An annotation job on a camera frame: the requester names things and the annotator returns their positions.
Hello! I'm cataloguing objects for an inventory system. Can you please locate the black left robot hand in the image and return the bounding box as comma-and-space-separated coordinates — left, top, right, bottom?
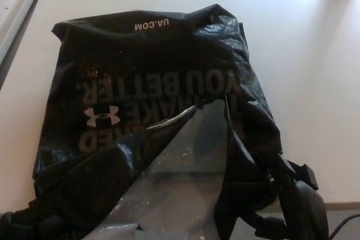
0, 205, 54, 240

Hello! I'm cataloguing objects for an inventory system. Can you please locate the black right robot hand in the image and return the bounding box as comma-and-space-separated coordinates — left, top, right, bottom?
269, 160, 330, 240

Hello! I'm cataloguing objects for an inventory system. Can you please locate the black Under Armour plastic bag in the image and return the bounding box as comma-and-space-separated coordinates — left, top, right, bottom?
27, 3, 285, 240

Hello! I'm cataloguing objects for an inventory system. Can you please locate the white adjoining desk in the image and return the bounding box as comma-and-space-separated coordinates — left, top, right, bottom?
0, 0, 47, 66

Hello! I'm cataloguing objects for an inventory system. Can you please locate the white punched paper sheet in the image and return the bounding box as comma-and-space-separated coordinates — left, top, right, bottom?
0, 0, 32, 27

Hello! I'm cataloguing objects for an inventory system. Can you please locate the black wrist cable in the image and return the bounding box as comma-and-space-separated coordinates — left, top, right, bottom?
327, 213, 360, 240

